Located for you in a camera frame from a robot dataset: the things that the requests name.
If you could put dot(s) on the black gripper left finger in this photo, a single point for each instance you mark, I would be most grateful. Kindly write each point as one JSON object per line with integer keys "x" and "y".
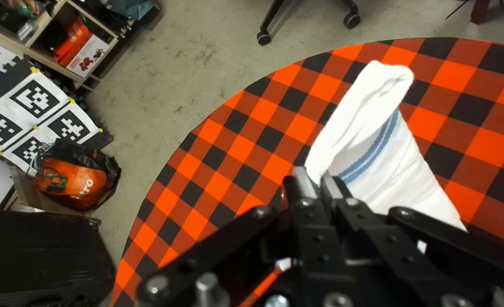
{"x": 304, "y": 190}

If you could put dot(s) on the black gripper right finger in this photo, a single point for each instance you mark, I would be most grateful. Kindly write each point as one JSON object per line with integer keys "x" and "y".
{"x": 335, "y": 192}

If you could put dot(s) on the white towel with blue stripes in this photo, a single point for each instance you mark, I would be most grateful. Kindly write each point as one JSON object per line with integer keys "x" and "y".
{"x": 377, "y": 165}

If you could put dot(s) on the red black checkered tablecloth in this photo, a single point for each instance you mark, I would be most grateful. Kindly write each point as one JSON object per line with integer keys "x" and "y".
{"x": 236, "y": 155}

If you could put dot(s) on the black office chair base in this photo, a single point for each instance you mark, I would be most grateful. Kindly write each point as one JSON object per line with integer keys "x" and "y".
{"x": 275, "y": 20}

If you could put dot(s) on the orange object in black bag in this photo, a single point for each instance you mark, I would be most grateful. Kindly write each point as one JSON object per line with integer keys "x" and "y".
{"x": 76, "y": 180}

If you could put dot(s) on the orange white box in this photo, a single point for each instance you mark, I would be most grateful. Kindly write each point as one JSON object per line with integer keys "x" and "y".
{"x": 84, "y": 52}

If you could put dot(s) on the black ribbed case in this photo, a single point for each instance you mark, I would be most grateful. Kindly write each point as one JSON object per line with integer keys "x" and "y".
{"x": 37, "y": 257}

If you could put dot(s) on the board with black tag markers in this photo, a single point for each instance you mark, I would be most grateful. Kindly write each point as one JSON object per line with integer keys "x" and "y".
{"x": 33, "y": 112}

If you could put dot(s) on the wooden shelf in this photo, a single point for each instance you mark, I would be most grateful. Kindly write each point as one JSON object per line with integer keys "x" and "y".
{"x": 42, "y": 54}

